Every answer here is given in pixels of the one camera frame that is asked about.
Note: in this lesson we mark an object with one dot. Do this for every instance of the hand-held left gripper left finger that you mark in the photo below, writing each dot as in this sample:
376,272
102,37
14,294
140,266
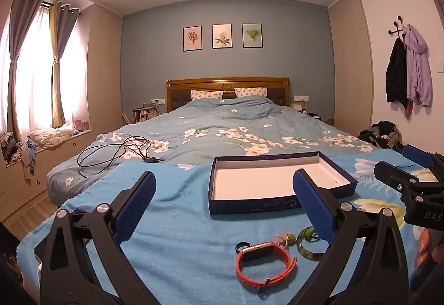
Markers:
138,201

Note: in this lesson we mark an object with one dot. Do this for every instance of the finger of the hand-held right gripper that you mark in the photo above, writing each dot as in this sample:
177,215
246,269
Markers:
416,154
392,175

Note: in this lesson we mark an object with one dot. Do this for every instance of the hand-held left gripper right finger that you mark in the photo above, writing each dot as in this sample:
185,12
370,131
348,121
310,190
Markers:
312,201

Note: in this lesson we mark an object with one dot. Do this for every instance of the amber bangle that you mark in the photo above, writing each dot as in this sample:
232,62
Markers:
305,253

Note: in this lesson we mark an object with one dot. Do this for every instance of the dark blue patterned box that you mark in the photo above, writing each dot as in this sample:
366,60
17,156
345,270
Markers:
260,180

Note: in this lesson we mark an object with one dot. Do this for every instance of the orange smartwatch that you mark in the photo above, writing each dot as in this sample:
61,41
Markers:
256,251

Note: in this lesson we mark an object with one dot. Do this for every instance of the person's right hand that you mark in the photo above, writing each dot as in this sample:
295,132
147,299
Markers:
425,246

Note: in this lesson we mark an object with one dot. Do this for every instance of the pile of dark clothes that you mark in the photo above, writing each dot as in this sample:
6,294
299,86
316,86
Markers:
381,133

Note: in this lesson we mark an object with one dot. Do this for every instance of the blue floral fleece blanket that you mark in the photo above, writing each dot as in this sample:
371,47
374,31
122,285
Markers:
180,208

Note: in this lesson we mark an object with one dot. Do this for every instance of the black jacket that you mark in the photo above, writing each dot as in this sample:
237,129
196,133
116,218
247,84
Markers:
395,76

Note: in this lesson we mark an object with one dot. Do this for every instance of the purple jacket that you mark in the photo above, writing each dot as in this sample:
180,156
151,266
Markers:
419,72

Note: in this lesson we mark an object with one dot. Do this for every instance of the bedside clutter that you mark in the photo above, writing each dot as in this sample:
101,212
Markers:
145,112

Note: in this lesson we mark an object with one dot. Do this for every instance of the window seat cabinet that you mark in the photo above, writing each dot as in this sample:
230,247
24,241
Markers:
59,155

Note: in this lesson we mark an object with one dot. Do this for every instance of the small desk fan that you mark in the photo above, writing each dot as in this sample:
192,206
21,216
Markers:
77,124

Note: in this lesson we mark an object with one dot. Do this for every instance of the bed with floral duvet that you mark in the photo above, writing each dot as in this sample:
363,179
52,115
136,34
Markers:
215,124

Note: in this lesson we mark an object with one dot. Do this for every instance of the pile of pale bedding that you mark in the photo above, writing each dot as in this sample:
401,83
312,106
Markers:
50,136

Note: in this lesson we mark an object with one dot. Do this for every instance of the patterned pillow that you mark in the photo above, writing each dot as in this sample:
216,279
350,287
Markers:
206,94
250,92

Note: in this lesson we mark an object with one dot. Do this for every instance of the heap of mixed clothes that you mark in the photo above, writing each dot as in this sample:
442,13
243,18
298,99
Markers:
14,149

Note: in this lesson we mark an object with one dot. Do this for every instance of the yellow and grey curtain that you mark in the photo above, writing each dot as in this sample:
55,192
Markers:
59,83

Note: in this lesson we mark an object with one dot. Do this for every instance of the wooden headboard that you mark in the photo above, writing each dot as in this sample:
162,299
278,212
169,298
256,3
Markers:
229,83

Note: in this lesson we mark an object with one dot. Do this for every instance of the framed flower picture pink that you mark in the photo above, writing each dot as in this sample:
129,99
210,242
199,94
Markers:
192,38

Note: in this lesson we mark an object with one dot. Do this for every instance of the framed flower picture green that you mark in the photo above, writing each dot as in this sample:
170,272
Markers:
252,35

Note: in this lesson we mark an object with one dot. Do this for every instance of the framed flower picture white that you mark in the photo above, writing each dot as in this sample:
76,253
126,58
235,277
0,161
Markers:
222,36

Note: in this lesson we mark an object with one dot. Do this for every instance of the white light switch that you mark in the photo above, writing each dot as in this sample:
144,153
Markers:
441,67

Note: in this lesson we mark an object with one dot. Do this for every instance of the white wall outlet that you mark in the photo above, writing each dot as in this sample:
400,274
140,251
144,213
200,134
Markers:
301,98
158,101

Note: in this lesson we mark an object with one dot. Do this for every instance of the wall coat rack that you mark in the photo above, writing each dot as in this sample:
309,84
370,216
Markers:
399,27

